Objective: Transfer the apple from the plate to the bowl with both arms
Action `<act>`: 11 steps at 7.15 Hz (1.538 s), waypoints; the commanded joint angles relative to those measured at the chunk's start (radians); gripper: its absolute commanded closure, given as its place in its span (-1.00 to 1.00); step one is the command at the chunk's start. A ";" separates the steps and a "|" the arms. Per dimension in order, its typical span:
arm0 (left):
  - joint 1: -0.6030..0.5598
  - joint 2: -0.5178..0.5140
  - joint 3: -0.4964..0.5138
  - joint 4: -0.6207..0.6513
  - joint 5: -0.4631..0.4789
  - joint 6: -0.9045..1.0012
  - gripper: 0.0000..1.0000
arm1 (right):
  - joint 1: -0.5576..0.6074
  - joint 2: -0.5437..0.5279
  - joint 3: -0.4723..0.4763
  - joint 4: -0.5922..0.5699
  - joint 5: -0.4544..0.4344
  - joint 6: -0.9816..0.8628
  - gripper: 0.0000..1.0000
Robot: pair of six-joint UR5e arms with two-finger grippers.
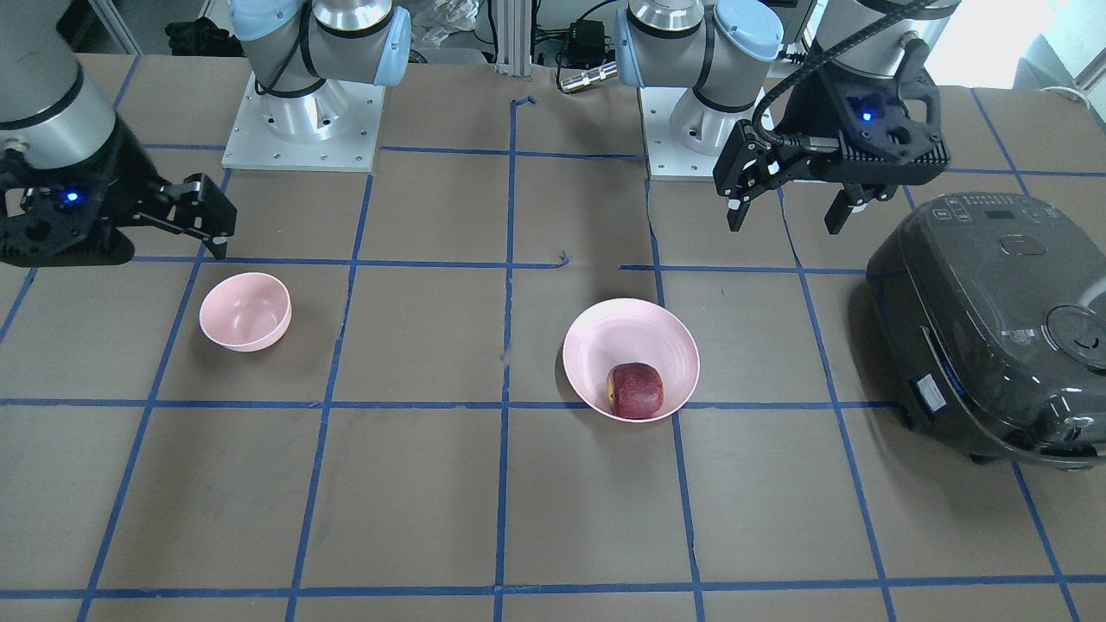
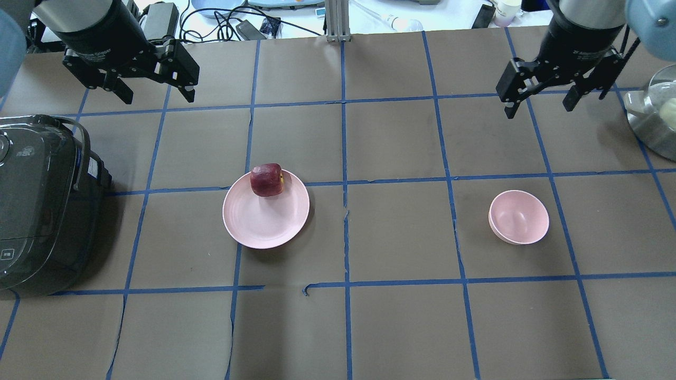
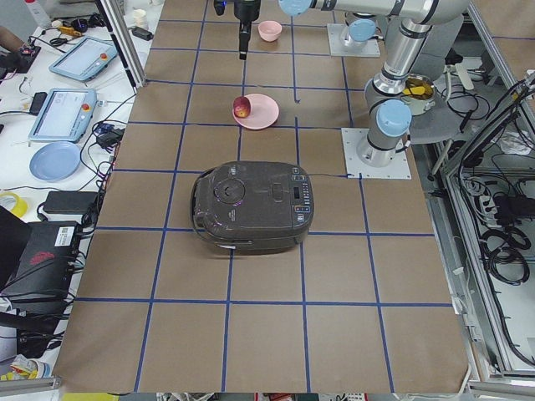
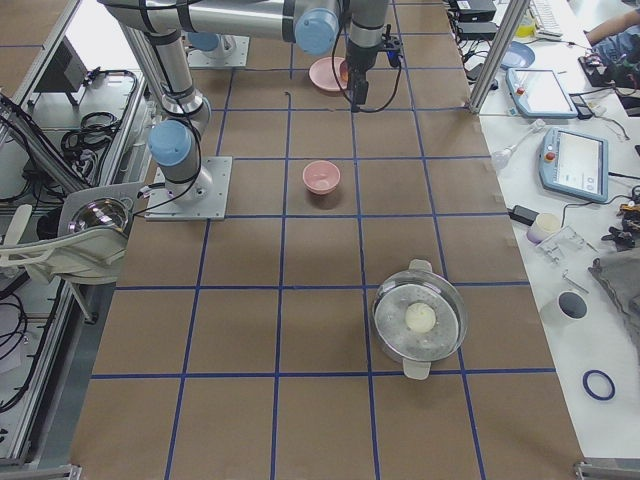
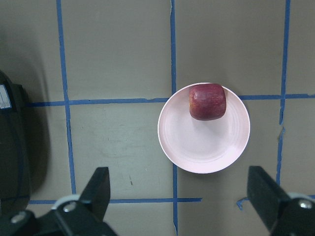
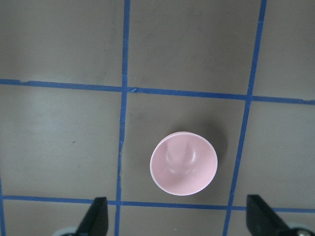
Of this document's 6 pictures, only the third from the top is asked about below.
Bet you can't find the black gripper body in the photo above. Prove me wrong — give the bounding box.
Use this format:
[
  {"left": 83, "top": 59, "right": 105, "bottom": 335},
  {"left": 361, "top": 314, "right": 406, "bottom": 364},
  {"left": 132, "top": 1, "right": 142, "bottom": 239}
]
[{"left": 233, "top": 0, "right": 260, "bottom": 21}]

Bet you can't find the pink bowl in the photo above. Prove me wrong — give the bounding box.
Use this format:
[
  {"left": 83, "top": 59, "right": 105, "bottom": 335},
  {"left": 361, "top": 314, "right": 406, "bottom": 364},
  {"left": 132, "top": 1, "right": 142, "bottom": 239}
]
[{"left": 257, "top": 20, "right": 283, "bottom": 43}]

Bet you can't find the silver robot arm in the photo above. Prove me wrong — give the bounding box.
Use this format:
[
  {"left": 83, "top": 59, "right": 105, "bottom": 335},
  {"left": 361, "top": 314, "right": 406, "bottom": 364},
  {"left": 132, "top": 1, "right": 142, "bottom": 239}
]
[
  {"left": 278, "top": 0, "right": 469, "bottom": 168},
  {"left": 342, "top": 13, "right": 377, "bottom": 47}
]

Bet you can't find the red apple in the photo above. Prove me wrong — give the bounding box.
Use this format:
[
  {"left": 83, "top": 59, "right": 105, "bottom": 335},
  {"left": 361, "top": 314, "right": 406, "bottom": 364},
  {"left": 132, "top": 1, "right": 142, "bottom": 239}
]
[{"left": 232, "top": 96, "right": 252, "bottom": 119}]

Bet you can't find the pink plate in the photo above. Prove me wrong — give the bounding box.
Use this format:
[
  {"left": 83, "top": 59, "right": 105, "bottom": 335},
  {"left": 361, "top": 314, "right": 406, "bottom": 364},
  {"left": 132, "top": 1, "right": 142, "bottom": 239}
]
[{"left": 232, "top": 94, "right": 279, "bottom": 130}]

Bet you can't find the steel bowl on chair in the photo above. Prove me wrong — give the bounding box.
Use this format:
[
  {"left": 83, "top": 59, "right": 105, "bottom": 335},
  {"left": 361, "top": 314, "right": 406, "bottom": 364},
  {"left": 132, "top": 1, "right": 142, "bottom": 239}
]
[{"left": 400, "top": 74, "right": 436, "bottom": 116}]

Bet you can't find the blue plate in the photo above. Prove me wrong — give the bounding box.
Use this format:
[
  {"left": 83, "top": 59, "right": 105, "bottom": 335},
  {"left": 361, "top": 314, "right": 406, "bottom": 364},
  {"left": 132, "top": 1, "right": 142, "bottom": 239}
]
[{"left": 29, "top": 141, "right": 81, "bottom": 181}]

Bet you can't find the white paper cup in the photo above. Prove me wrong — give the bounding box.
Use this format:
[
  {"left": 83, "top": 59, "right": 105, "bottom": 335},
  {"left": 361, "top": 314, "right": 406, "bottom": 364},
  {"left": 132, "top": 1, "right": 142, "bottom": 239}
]
[{"left": 132, "top": 8, "right": 148, "bottom": 29}]

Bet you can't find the small black adapter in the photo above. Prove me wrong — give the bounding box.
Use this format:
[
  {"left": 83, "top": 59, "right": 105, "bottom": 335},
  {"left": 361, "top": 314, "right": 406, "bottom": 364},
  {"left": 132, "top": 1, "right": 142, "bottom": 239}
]
[{"left": 131, "top": 26, "right": 154, "bottom": 41}]

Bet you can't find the far teach pendant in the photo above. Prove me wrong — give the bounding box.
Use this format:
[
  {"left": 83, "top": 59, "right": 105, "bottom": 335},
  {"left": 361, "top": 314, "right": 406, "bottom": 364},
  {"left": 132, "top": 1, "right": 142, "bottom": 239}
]
[{"left": 48, "top": 37, "right": 118, "bottom": 82}]

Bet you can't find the teach pendant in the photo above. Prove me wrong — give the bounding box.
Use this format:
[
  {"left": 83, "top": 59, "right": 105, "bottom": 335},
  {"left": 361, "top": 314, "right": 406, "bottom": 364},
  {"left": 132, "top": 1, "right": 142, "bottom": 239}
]
[
  {"left": 48, "top": 37, "right": 118, "bottom": 82},
  {"left": 28, "top": 88, "right": 97, "bottom": 142}
]

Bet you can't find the dark brown rice cooker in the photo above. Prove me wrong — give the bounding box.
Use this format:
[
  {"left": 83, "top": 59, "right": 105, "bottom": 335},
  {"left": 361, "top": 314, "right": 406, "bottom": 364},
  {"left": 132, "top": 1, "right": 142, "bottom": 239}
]
[{"left": 190, "top": 160, "right": 314, "bottom": 251}]

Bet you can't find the near teach pendant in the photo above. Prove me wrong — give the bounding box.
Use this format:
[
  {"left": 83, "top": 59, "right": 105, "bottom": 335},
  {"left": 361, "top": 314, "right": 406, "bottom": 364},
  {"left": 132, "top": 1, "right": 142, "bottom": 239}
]
[{"left": 28, "top": 88, "right": 97, "bottom": 142}]

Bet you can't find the black power adapter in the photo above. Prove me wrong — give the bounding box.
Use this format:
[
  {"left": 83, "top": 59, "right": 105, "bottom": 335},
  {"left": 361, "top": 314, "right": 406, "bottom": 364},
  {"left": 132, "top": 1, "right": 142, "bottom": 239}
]
[{"left": 43, "top": 191, "right": 98, "bottom": 215}]

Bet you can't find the yellow tape roll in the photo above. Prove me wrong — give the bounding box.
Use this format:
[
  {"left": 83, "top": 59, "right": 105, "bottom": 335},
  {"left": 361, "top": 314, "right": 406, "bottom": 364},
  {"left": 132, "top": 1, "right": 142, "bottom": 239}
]
[{"left": 0, "top": 191, "right": 28, "bottom": 218}]

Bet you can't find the black computer box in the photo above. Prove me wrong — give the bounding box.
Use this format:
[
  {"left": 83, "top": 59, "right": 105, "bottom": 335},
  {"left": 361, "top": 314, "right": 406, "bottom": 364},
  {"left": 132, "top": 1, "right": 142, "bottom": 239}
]
[{"left": 1, "top": 208, "right": 81, "bottom": 302}]

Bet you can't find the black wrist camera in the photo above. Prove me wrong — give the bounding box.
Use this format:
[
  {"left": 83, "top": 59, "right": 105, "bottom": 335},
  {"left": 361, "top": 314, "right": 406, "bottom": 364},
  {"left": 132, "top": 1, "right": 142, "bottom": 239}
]
[{"left": 213, "top": 0, "right": 227, "bottom": 16}]

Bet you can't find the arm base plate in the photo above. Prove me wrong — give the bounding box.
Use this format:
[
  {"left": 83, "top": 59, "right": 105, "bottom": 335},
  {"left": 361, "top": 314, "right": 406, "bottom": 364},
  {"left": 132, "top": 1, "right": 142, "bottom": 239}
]
[
  {"left": 341, "top": 128, "right": 411, "bottom": 180},
  {"left": 327, "top": 23, "right": 380, "bottom": 58}
]

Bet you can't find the aluminium frame post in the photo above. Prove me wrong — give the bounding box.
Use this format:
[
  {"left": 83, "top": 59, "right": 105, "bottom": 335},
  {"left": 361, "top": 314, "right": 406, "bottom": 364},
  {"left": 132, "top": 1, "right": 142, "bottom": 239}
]
[{"left": 94, "top": 0, "right": 145, "bottom": 89}]

